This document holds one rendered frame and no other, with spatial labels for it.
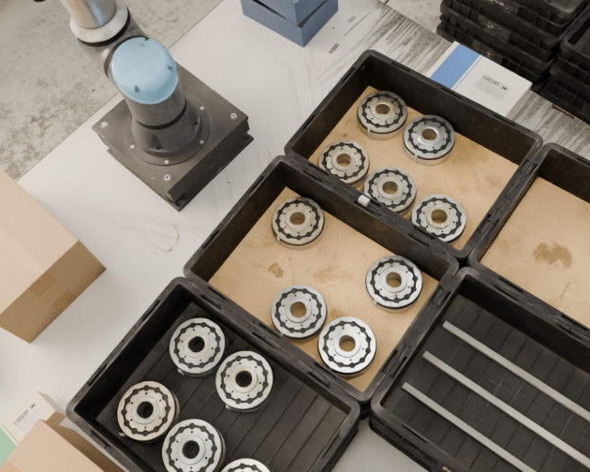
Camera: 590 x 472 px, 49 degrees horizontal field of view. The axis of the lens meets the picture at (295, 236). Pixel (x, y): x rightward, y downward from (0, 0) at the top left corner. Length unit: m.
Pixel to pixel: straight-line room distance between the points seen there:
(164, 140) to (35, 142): 1.29
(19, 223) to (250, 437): 0.63
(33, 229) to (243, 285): 0.44
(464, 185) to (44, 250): 0.84
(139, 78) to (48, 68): 1.56
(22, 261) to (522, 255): 0.96
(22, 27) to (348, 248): 2.07
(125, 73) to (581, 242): 0.91
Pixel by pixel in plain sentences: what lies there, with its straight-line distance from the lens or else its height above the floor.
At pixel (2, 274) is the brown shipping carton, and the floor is 0.86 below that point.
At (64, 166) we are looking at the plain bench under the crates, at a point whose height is 0.70.
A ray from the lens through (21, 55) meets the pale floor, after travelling 2.92.
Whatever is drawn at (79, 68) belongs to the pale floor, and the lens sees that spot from 2.77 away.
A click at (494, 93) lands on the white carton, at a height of 0.79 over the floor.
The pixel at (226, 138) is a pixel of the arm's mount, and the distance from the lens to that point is 1.44.
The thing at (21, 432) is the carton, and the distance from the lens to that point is 1.38.
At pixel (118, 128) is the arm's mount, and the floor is 0.81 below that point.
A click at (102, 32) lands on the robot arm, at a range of 1.34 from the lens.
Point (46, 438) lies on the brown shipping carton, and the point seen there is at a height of 0.86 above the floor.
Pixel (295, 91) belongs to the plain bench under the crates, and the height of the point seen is 0.70.
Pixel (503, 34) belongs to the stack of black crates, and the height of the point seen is 0.40.
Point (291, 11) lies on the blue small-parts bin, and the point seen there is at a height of 0.82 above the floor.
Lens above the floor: 1.98
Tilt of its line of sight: 65 degrees down
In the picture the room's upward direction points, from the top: 11 degrees counter-clockwise
